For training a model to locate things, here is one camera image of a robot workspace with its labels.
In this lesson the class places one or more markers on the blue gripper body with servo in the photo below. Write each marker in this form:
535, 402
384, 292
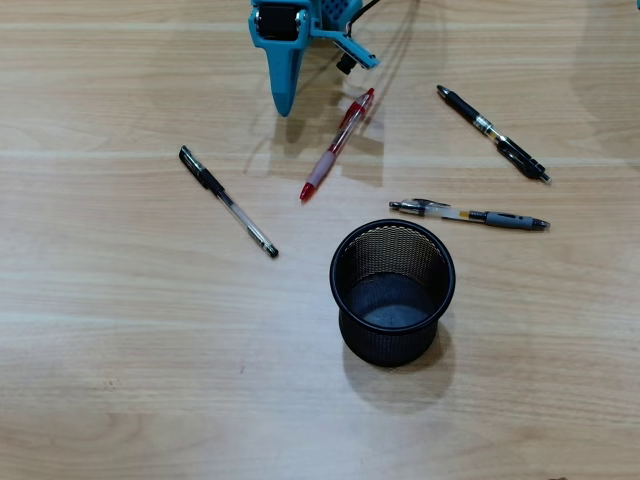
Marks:
278, 22

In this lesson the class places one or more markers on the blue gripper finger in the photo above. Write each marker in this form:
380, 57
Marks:
285, 75

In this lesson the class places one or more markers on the red retractable pen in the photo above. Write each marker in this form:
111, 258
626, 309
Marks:
325, 167

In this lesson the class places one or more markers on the clear pen with black cap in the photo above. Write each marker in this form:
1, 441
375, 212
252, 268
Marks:
212, 182

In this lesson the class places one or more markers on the black retractable gel pen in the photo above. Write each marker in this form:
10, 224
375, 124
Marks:
462, 107

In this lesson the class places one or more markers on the grey grip retractable pen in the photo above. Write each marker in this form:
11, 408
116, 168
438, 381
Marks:
505, 220

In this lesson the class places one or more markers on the black mesh pen holder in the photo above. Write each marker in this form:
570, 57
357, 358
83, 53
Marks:
390, 345

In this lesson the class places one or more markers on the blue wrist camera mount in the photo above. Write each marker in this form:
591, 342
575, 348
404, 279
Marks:
357, 52

